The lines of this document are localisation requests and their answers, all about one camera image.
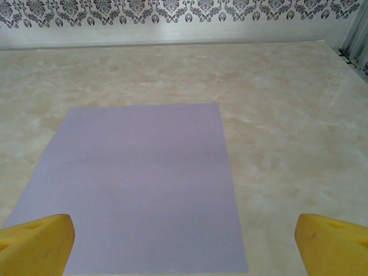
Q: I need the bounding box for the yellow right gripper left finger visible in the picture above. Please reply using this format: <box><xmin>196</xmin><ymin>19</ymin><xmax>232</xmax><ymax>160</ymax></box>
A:
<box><xmin>0</xmin><ymin>213</ymin><xmax>76</xmax><ymax>276</ymax></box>

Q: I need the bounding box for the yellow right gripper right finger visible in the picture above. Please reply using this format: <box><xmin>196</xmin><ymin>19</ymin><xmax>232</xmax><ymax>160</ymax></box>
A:
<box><xmin>294</xmin><ymin>213</ymin><xmax>368</xmax><ymax>276</ymax></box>

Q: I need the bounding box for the light purple paper sheet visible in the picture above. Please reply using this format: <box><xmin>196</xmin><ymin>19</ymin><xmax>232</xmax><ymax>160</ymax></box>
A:
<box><xmin>2</xmin><ymin>103</ymin><xmax>249</xmax><ymax>274</ymax></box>

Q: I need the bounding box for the aluminium side rail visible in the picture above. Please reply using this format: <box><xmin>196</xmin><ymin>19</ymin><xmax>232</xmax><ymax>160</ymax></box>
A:
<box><xmin>336</xmin><ymin>47</ymin><xmax>368</xmax><ymax>76</ymax></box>

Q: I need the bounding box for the aluminium frame post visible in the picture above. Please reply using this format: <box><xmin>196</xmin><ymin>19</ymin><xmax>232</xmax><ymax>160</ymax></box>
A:
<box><xmin>340</xmin><ymin>0</ymin><xmax>368</xmax><ymax>63</ymax></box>

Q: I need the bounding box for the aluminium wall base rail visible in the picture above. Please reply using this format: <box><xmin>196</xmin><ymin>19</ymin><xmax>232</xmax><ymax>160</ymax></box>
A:
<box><xmin>0</xmin><ymin>40</ymin><xmax>327</xmax><ymax>52</ymax></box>

